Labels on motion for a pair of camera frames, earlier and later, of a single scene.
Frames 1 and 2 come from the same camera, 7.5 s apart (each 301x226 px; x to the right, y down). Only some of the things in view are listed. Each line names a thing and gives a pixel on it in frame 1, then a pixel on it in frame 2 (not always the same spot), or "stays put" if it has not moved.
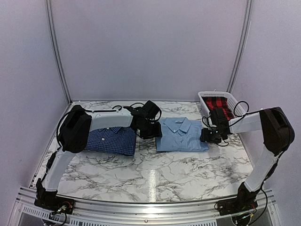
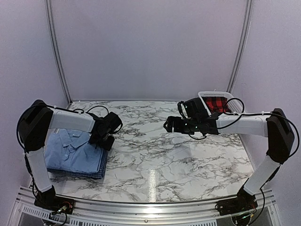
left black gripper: x=157 y=133 -> x=107 y=145
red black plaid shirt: x=213 y=102 stays put
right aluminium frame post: x=242 y=44 stays put
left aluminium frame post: x=56 y=49 stays put
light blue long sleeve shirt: x=182 y=134 -> x=72 y=150
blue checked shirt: x=120 y=141 -> x=98 y=174
